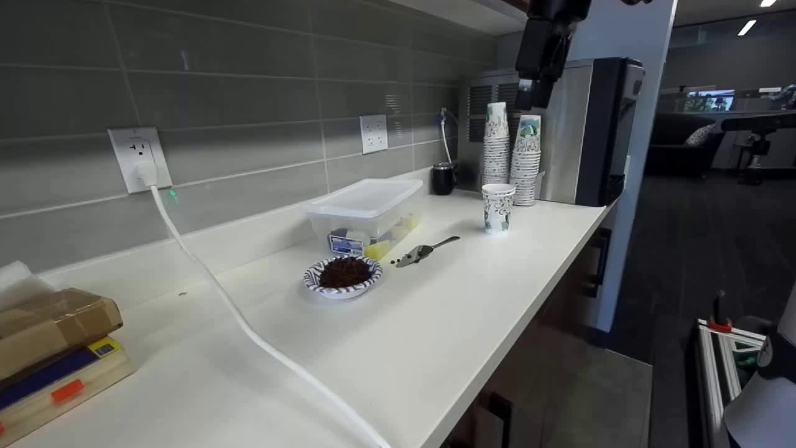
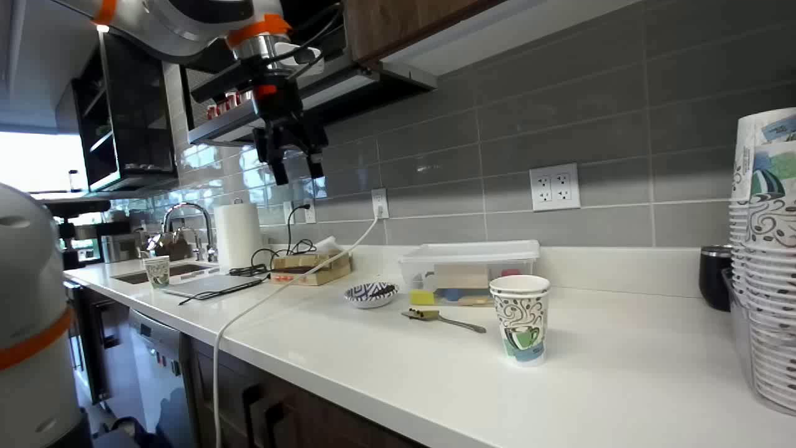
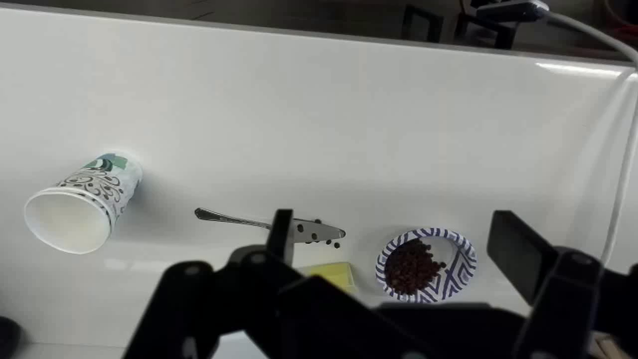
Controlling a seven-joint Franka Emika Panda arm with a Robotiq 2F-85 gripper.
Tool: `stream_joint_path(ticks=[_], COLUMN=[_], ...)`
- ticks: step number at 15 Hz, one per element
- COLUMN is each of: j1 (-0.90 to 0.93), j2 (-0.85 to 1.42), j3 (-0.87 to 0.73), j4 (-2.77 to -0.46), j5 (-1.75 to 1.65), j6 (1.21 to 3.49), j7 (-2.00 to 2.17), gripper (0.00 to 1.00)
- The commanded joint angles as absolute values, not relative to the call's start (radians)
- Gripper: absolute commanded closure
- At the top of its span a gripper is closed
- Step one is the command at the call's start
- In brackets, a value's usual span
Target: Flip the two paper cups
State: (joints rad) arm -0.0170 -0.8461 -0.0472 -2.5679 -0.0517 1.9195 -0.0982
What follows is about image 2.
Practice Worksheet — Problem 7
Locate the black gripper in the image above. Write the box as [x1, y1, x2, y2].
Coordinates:
[248, 76, 331, 188]

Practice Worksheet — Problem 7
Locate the large patterned paper cup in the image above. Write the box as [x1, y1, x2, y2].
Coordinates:
[488, 275, 553, 365]

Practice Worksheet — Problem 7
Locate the under-cabinet shelf with red cups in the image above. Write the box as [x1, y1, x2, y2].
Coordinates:
[181, 61, 438, 148]

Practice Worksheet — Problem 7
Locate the stack of patterned paper cups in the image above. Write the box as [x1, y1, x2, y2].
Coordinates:
[727, 107, 796, 418]

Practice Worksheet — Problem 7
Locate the small chrome tap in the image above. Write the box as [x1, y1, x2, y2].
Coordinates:
[284, 202, 319, 256]

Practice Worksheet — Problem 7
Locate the white paper towel roll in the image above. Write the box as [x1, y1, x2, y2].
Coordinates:
[211, 202, 263, 271]

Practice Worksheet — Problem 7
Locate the wooden box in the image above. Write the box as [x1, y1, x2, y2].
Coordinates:
[269, 247, 356, 288]

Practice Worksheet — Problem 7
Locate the chrome kitchen faucet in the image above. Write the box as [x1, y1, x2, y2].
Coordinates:
[161, 200, 218, 263]

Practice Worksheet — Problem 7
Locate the small patterned bowl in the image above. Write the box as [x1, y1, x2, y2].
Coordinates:
[342, 278, 401, 312]

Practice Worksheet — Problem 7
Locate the kitchen sink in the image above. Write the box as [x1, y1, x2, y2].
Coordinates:
[112, 262, 214, 286]

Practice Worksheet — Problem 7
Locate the small patterned paper cup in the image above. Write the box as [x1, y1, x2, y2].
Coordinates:
[143, 253, 171, 292]

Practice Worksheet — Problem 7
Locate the wooden upper cabinet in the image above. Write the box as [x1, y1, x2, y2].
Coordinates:
[340, 0, 643, 83]

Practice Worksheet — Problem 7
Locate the clear plastic container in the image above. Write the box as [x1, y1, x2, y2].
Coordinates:
[398, 240, 541, 308]

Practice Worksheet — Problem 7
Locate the blue sponge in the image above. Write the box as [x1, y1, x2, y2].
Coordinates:
[435, 286, 493, 307]

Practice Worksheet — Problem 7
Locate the metal spoon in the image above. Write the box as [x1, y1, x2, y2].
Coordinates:
[402, 307, 489, 336]

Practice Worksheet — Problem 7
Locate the black coffee machine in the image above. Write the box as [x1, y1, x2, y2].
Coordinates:
[55, 216, 110, 270]

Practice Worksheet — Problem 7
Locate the dark wooden lower cabinet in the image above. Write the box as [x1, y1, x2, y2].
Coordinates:
[181, 333, 426, 448]

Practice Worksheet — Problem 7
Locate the steel dishwasher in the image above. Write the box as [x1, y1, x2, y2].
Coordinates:
[121, 307, 196, 448]

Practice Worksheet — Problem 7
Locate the black mug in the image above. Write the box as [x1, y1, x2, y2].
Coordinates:
[697, 241, 737, 314]

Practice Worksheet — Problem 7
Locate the small white wall outlet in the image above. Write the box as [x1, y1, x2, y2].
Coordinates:
[367, 188, 391, 222]

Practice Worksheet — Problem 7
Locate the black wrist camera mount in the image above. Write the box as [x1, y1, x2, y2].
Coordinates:
[191, 61, 282, 107]

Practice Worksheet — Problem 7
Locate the white power cable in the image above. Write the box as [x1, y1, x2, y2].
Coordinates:
[208, 210, 386, 448]

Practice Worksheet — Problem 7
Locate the black open wall shelf unit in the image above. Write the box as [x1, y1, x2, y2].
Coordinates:
[69, 33, 181, 197]

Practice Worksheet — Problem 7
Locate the large white wall outlet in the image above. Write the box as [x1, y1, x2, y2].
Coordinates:
[528, 163, 583, 215]

